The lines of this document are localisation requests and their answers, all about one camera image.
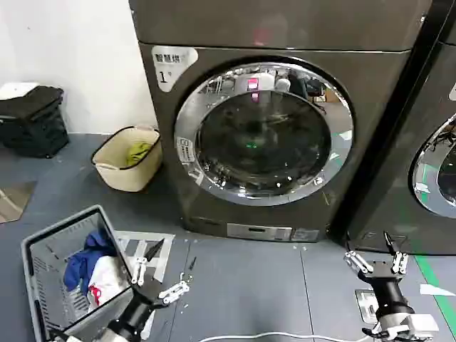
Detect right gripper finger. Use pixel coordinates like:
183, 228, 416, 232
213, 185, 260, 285
383, 230, 410, 276
343, 239, 374, 275

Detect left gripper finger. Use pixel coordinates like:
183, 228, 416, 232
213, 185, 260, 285
157, 256, 197, 305
130, 237, 165, 286

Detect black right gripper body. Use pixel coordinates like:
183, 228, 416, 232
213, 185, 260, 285
357, 260, 415, 320

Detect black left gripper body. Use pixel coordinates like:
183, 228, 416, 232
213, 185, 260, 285
109, 287, 164, 333

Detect steel floor socket plate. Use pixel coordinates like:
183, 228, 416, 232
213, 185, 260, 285
354, 288, 380, 323

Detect white garment with red print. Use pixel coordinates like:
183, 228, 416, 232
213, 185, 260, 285
87, 255, 131, 311

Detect white paper scrap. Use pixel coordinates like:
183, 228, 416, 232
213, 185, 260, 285
419, 284, 456, 296

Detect blue garment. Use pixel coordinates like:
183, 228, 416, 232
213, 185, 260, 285
63, 229, 118, 295

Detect chrome glass door, partly seen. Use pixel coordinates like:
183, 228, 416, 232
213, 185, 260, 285
408, 113, 456, 219

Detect beige fabric laundry basket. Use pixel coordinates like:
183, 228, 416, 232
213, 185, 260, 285
91, 124, 164, 193

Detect grey plastic laundry basket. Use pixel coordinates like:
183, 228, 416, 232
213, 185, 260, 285
20, 204, 138, 342

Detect grey dryer with black edge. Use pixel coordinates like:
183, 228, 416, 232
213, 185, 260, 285
347, 0, 456, 256

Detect silver dryer control panel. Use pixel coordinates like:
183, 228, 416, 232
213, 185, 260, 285
227, 223, 320, 242

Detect green cloth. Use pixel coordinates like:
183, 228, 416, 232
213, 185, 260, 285
126, 141, 152, 167

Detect round chrome glass dryer door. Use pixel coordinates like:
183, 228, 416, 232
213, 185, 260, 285
173, 62, 356, 207

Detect black stacked crates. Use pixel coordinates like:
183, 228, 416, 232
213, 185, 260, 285
0, 85, 71, 160

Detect white number sticker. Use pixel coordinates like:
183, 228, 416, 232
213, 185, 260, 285
151, 45, 199, 93

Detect white flat box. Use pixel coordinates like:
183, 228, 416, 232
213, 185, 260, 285
0, 82, 39, 101

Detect grey front-loading dryer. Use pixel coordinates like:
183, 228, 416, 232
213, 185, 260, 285
128, 0, 434, 243

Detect white cable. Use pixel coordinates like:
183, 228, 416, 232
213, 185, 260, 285
197, 331, 373, 342

